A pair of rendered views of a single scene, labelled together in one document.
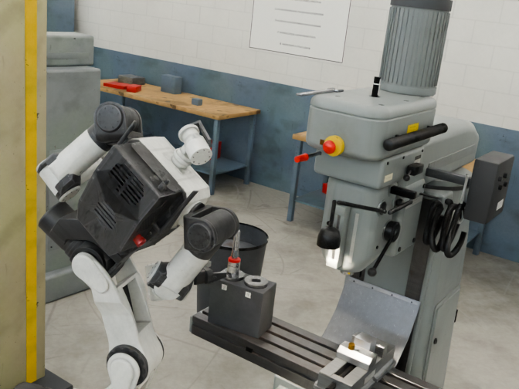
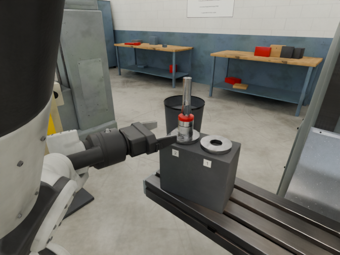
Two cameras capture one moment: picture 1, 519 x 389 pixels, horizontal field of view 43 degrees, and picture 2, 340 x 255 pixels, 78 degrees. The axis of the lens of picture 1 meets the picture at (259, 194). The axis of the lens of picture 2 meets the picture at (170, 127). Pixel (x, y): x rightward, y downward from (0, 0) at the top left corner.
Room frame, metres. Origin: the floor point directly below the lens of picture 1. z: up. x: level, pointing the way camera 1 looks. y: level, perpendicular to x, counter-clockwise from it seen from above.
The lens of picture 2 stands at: (1.70, 0.05, 1.45)
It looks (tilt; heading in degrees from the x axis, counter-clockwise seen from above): 27 degrees down; 6
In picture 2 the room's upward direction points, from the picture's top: straight up
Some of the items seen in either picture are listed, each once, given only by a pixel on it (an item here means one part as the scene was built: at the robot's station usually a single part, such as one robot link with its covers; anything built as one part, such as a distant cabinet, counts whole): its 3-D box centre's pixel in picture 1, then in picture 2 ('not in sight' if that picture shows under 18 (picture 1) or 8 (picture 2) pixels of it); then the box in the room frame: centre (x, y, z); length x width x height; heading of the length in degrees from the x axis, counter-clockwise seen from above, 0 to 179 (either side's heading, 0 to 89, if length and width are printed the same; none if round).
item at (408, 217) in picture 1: (380, 208); not in sight; (2.23, -0.44, 1.47); 0.24 x 0.19 x 0.26; 57
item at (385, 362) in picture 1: (358, 361); not in sight; (1.98, -0.40, 0.99); 0.35 x 0.15 x 0.11; 147
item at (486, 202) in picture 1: (490, 187); not in sight; (2.13, -0.77, 1.62); 0.20 x 0.09 x 0.21; 147
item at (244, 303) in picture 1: (242, 300); (198, 165); (2.25, 0.02, 1.04); 0.22 x 0.12 x 0.20; 66
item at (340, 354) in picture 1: (356, 355); not in sight; (1.96, -0.39, 1.03); 0.12 x 0.06 x 0.04; 57
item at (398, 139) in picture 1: (417, 135); not in sight; (2.01, -0.47, 1.79); 0.45 x 0.04 x 0.04; 147
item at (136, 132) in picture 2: (190, 274); (126, 141); (2.15, 0.22, 1.17); 0.13 x 0.12 x 0.10; 39
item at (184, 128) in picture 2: (233, 266); (185, 126); (2.27, 0.07, 1.16); 0.05 x 0.05 x 0.05
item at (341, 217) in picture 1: (338, 235); not in sight; (1.97, -0.27, 1.44); 0.04 x 0.04 x 0.21; 57
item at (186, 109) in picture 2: (235, 244); (186, 97); (2.27, 0.07, 1.25); 0.03 x 0.03 x 0.11
